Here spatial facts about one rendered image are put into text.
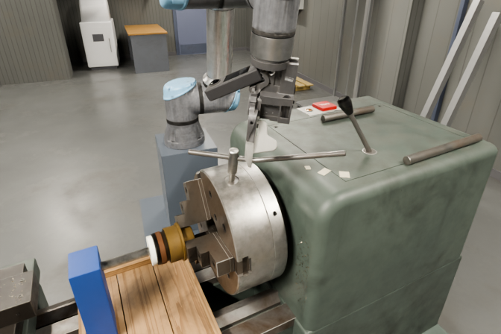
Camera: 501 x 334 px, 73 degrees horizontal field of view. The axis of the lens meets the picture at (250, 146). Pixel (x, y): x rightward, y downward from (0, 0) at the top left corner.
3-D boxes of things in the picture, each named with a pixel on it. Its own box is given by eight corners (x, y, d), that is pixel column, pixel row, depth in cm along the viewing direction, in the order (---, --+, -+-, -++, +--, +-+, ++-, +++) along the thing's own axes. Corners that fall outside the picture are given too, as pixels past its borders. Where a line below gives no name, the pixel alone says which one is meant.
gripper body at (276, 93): (288, 128, 64) (298, 68, 57) (243, 122, 64) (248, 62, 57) (289, 109, 70) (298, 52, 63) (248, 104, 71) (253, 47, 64)
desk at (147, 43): (134, 74, 651) (127, 33, 618) (129, 60, 765) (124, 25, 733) (171, 70, 674) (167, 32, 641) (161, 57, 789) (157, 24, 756)
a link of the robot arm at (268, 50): (248, 36, 55) (254, 22, 62) (247, 62, 58) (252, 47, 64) (294, 41, 54) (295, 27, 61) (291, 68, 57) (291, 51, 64)
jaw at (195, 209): (218, 215, 89) (206, 171, 90) (223, 215, 84) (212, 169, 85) (176, 227, 84) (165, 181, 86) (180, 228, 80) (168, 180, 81)
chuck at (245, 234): (220, 220, 109) (224, 139, 91) (266, 306, 86) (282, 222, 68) (193, 228, 105) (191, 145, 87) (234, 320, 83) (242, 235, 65)
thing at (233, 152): (225, 191, 79) (228, 152, 72) (227, 185, 80) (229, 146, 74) (235, 193, 78) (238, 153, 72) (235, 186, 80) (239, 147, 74)
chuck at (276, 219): (230, 217, 110) (235, 136, 92) (278, 301, 88) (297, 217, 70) (221, 220, 109) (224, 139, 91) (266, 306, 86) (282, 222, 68)
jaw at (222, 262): (227, 225, 83) (249, 253, 73) (229, 242, 85) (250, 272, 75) (183, 239, 78) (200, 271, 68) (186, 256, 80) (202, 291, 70)
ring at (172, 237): (185, 211, 85) (147, 222, 81) (197, 234, 77) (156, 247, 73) (188, 240, 89) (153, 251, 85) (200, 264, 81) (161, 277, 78)
